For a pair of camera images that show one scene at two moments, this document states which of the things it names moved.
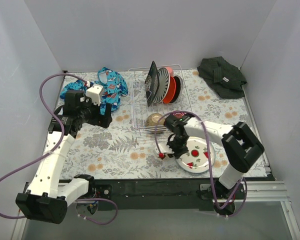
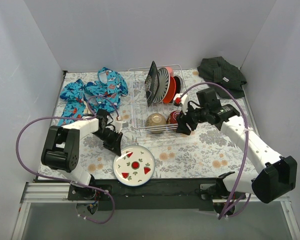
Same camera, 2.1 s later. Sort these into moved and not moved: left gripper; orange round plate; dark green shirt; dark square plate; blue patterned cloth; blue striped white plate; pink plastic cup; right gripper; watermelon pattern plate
Moved: watermelon pattern plate; left gripper; right gripper
Not moved: orange round plate; dark square plate; blue striped white plate; blue patterned cloth; dark green shirt; pink plastic cup
